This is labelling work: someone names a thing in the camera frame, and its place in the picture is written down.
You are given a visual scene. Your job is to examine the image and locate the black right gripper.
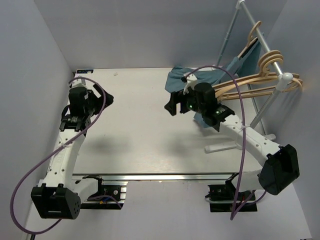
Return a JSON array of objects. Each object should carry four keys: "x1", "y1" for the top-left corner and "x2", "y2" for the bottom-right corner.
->
[{"x1": 164, "y1": 84, "x2": 206, "y2": 116}]

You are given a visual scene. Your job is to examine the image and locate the blue t shirt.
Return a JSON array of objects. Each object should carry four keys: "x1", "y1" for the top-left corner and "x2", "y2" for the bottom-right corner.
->
[{"x1": 164, "y1": 39, "x2": 263, "y2": 128}]

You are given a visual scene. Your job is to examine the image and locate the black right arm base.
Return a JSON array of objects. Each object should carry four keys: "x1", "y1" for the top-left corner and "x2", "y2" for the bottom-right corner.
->
[{"x1": 205, "y1": 184, "x2": 258, "y2": 213}]

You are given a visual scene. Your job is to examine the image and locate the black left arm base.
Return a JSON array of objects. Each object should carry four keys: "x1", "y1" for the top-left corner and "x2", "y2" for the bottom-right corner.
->
[{"x1": 80, "y1": 175, "x2": 127, "y2": 210}]

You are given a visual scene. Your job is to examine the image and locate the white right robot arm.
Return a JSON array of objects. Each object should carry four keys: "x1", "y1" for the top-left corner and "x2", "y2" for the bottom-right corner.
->
[{"x1": 164, "y1": 82, "x2": 300, "y2": 200}]

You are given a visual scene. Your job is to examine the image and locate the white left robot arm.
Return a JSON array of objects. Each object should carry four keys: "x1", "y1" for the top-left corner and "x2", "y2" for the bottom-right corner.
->
[{"x1": 31, "y1": 83, "x2": 114, "y2": 220}]

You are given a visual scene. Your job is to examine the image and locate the white clothes rack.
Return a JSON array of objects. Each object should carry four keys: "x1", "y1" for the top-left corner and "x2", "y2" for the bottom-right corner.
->
[{"x1": 204, "y1": 0, "x2": 295, "y2": 154}]

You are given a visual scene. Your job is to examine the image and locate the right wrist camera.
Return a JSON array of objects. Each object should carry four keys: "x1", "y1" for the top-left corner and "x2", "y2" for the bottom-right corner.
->
[{"x1": 201, "y1": 104, "x2": 235, "y2": 132}]

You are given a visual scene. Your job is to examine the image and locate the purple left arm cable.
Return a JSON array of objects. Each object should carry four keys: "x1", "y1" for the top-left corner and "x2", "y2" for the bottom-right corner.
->
[{"x1": 9, "y1": 77, "x2": 123, "y2": 236}]

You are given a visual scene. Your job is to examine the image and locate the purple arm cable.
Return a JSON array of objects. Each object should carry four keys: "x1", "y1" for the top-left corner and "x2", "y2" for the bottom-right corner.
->
[
  {"x1": 9, "y1": 77, "x2": 123, "y2": 236},
  {"x1": 181, "y1": 65, "x2": 266, "y2": 221}
]

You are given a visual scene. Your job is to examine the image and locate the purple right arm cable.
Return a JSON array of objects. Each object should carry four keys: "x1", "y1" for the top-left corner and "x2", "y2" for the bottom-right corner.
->
[{"x1": 181, "y1": 65, "x2": 266, "y2": 221}]

